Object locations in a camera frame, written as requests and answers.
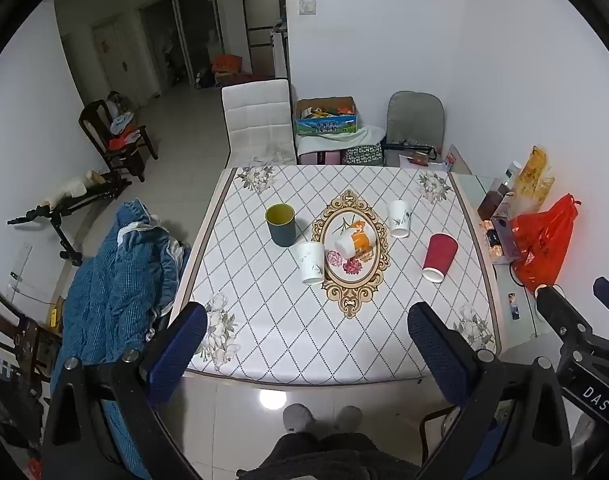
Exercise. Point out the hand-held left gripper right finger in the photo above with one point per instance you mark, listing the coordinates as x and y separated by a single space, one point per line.
437 352

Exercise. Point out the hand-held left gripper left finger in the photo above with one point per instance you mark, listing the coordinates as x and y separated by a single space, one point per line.
177 355

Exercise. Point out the red paper cup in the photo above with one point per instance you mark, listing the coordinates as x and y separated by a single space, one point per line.
440 256

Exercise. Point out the orange and white cup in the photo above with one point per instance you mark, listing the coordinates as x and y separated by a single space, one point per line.
353 244

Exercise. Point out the white floral paper cup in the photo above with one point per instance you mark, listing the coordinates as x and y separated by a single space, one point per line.
399 219
311 264

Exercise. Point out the dark green cup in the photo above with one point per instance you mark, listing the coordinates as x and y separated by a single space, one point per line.
282 227

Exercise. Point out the small printed card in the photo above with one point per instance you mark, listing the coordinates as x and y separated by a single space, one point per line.
513 306

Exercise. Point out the red plastic bag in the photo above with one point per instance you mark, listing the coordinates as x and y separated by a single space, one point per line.
539 245

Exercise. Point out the black metal stool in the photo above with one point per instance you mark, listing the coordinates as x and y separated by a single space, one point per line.
434 422

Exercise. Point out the white diamond pattern tablecloth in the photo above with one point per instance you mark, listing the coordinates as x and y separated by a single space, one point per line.
264 310

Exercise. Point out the grey slipper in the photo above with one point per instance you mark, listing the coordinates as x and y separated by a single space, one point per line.
349 417
298 417

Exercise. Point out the brown jar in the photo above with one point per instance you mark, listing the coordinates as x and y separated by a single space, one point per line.
490 202

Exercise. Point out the yellow plastic bag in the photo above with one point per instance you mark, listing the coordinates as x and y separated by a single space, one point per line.
532 180

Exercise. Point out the person's legs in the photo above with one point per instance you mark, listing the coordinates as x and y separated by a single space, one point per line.
329 457

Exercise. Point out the dark wooden chair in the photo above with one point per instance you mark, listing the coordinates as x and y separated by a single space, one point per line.
97 122
19 332

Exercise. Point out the white board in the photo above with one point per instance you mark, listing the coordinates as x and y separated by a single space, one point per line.
458 159

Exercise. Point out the black tripod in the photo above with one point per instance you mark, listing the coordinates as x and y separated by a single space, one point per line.
59 210

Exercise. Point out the dark patterned bag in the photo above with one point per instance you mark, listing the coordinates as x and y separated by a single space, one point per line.
363 154

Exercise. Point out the white cloth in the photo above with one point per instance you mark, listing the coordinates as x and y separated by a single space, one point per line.
364 137

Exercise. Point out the pile of clothes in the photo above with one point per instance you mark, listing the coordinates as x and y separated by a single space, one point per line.
123 130

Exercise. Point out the grey cushioned chair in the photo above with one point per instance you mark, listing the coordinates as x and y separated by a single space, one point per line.
414 117

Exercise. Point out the white padded chair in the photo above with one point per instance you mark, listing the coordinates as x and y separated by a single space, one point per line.
257 117

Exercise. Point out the blue printed cardboard box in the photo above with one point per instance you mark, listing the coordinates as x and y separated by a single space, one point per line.
327 122

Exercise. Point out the red box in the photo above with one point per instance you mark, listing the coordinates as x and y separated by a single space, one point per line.
227 63

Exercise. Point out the wooden door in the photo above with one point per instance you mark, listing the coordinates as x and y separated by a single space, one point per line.
127 60

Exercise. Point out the white wall switch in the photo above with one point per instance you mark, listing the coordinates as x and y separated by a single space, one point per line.
307 7

